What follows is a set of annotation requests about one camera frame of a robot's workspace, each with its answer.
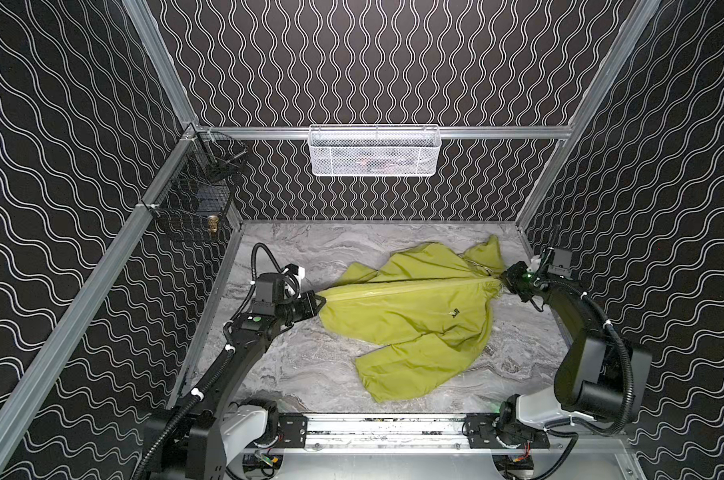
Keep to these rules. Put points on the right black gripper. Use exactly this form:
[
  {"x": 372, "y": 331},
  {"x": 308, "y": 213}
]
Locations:
[{"x": 515, "y": 279}]

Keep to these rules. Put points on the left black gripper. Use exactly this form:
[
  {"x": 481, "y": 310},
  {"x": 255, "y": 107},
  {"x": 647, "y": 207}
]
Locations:
[{"x": 308, "y": 305}]

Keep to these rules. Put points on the green zip-up jacket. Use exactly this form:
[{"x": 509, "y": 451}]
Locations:
[{"x": 428, "y": 310}]

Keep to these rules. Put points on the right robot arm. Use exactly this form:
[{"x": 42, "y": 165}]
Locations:
[{"x": 600, "y": 383}]

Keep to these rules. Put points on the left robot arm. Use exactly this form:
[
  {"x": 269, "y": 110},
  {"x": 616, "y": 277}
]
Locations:
[{"x": 248, "y": 336}]

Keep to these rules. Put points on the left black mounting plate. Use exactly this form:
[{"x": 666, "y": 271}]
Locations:
[{"x": 290, "y": 430}]

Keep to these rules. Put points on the black mounting plate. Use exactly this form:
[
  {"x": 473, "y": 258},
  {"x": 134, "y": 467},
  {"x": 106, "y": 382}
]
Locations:
[
  {"x": 290, "y": 430},
  {"x": 489, "y": 431}
]

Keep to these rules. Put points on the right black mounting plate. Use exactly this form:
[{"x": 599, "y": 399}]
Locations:
[{"x": 489, "y": 431}]

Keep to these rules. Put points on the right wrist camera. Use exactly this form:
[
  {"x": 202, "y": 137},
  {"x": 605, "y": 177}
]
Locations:
[{"x": 553, "y": 261}]

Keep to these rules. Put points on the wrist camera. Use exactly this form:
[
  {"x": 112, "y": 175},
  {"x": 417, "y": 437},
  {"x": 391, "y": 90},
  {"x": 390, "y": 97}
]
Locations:
[
  {"x": 553, "y": 261},
  {"x": 280, "y": 287}
]

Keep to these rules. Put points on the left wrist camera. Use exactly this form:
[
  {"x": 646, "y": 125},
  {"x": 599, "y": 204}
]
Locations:
[{"x": 280, "y": 287}]

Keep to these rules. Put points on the black wire wall basket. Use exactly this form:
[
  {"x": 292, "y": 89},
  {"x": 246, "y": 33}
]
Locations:
[{"x": 196, "y": 205}]

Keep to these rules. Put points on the white mesh wall basket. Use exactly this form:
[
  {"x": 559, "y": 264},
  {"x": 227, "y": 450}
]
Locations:
[{"x": 370, "y": 150}]

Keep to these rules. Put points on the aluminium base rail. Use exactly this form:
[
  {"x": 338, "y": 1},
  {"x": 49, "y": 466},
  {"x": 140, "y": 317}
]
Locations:
[{"x": 386, "y": 429}]

